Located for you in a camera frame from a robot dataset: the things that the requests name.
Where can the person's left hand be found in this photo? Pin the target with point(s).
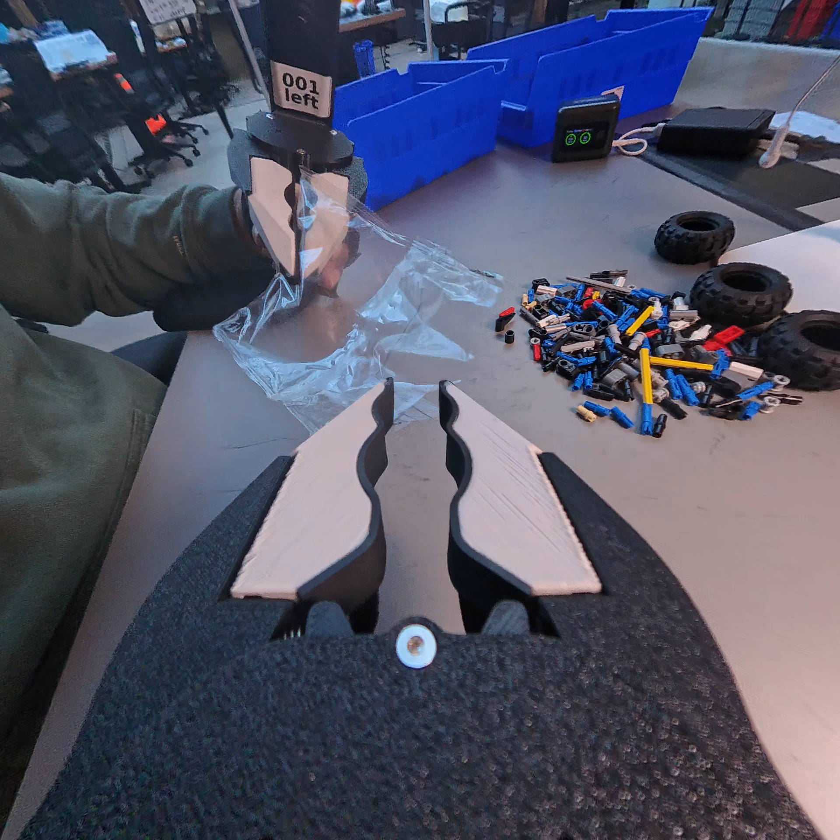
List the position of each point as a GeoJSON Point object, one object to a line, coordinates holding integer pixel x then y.
{"type": "Point", "coordinates": [344, 256]}

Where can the black toy tyre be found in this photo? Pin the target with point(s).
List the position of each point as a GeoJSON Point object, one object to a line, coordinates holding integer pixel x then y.
{"type": "Point", "coordinates": [694, 238]}
{"type": "Point", "coordinates": [801, 349]}
{"type": "Point", "coordinates": [740, 294]}

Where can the black office chair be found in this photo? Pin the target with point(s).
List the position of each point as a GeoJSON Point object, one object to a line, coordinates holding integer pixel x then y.
{"type": "Point", "coordinates": [145, 92]}

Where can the person's torso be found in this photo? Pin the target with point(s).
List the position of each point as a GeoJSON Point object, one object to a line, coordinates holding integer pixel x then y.
{"type": "Point", "coordinates": [66, 525]}

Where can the black power adapter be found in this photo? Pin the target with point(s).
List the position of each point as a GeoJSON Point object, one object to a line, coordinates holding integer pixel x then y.
{"type": "Point", "coordinates": [715, 131]}

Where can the blue plastic bin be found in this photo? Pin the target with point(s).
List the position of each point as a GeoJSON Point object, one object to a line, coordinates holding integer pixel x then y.
{"type": "Point", "coordinates": [420, 125]}
{"type": "Point", "coordinates": [604, 59]}

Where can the black device with green display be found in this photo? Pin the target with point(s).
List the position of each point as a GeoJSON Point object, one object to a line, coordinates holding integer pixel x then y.
{"type": "Point", "coordinates": [586, 129]}

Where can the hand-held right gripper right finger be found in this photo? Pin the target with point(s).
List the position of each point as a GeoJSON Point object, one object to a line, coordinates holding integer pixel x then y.
{"type": "Point", "coordinates": [525, 525]}

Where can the grey desk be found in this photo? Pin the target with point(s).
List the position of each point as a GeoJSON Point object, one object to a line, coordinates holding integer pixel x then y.
{"type": "Point", "coordinates": [735, 499]}

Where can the white book stand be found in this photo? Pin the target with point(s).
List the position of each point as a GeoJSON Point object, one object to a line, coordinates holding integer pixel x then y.
{"type": "Point", "coordinates": [801, 250]}

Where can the clear plastic bag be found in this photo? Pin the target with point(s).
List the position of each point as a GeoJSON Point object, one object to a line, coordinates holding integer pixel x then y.
{"type": "Point", "coordinates": [341, 315]}

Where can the pile of small building bricks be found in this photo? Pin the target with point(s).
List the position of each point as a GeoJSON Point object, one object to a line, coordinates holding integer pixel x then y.
{"type": "Point", "coordinates": [643, 348]}

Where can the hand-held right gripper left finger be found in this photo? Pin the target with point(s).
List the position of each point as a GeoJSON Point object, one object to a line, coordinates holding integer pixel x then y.
{"type": "Point", "coordinates": [309, 525]}

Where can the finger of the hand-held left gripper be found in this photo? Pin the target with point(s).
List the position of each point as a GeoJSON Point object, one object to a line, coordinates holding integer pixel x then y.
{"type": "Point", "coordinates": [328, 217]}
{"type": "Point", "coordinates": [276, 210]}

